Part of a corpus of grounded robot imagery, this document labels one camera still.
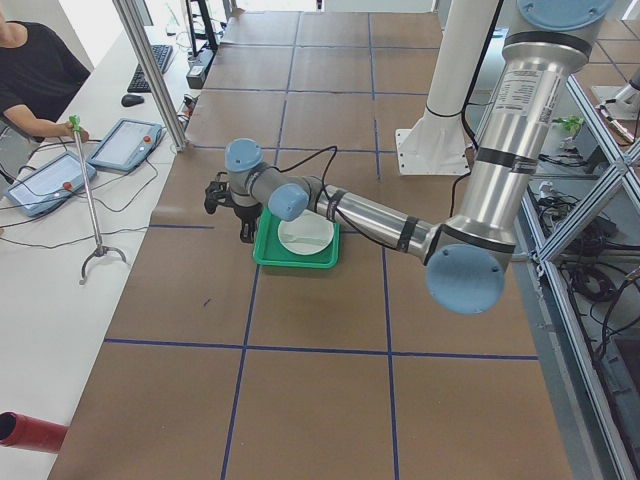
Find green grabber tool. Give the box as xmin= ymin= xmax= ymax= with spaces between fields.
xmin=69 ymin=115 xmax=127 ymax=285

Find teach pendant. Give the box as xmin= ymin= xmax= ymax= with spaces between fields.
xmin=87 ymin=118 xmax=163 ymax=172
xmin=5 ymin=152 xmax=85 ymax=217

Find person in black shirt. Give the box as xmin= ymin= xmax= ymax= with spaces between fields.
xmin=1 ymin=19 xmax=90 ymax=141

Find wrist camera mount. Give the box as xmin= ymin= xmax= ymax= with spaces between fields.
xmin=204 ymin=171 xmax=233 ymax=215

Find black keyboard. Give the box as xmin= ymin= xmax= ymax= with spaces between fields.
xmin=126 ymin=44 xmax=174 ymax=94

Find black computer mouse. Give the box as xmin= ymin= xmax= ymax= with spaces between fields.
xmin=121 ymin=93 xmax=145 ymax=108

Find near teach pendant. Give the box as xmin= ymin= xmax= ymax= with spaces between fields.
xmin=5 ymin=152 xmax=85 ymax=217

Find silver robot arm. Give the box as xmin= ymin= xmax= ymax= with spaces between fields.
xmin=224 ymin=1 xmax=611 ymax=314

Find green plastic tray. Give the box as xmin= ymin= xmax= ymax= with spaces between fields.
xmin=253 ymin=209 xmax=340 ymax=269

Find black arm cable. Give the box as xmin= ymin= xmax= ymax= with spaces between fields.
xmin=272 ymin=145 xmax=341 ymax=206

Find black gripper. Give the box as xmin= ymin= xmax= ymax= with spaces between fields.
xmin=234 ymin=204 xmax=260 ymax=243

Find aluminium frame post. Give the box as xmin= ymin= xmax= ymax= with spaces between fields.
xmin=113 ymin=0 xmax=187 ymax=152

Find white round plate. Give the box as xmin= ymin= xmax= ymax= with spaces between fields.
xmin=277 ymin=211 xmax=334 ymax=256

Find far teach pendant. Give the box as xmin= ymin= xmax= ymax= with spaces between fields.
xmin=87 ymin=118 xmax=163 ymax=172

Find red cylinder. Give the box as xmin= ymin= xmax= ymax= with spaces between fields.
xmin=1 ymin=412 xmax=68 ymax=454

